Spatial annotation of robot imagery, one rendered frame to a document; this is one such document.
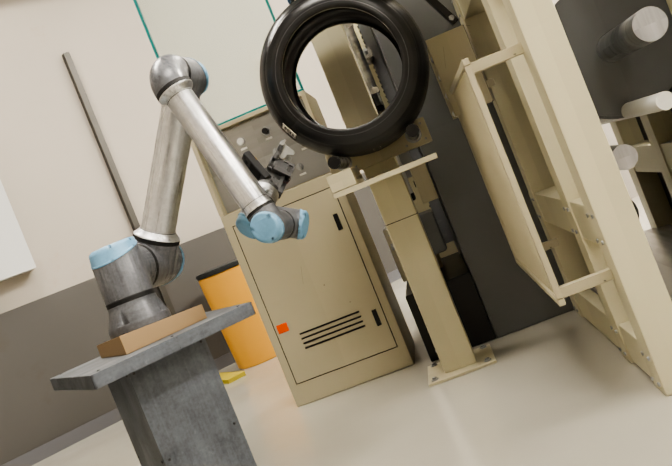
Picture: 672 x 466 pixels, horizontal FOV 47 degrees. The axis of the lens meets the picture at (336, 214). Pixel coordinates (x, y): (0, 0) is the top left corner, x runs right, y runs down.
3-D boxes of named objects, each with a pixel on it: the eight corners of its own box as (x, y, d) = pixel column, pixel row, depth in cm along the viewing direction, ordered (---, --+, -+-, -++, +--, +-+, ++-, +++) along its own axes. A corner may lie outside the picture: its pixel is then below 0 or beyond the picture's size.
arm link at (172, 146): (113, 284, 246) (152, 49, 236) (143, 276, 263) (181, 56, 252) (154, 297, 242) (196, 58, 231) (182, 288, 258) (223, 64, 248)
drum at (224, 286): (276, 345, 534) (240, 257, 533) (305, 342, 500) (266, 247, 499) (223, 372, 511) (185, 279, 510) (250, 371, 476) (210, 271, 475)
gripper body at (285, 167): (289, 175, 255) (277, 202, 248) (266, 163, 254) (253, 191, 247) (296, 162, 249) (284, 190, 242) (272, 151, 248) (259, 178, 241)
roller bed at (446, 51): (453, 119, 302) (424, 48, 301) (488, 105, 300) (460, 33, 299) (455, 116, 282) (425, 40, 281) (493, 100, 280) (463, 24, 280)
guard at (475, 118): (516, 264, 293) (448, 92, 291) (521, 262, 292) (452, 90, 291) (559, 306, 203) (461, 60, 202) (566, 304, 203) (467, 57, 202)
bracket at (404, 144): (335, 180, 295) (325, 156, 295) (432, 141, 291) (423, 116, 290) (334, 180, 292) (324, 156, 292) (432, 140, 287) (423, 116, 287)
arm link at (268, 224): (153, 41, 223) (288, 229, 214) (175, 46, 235) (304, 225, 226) (126, 67, 226) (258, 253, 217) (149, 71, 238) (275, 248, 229)
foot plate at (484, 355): (428, 368, 316) (426, 363, 316) (490, 345, 312) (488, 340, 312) (429, 387, 289) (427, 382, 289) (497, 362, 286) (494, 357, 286)
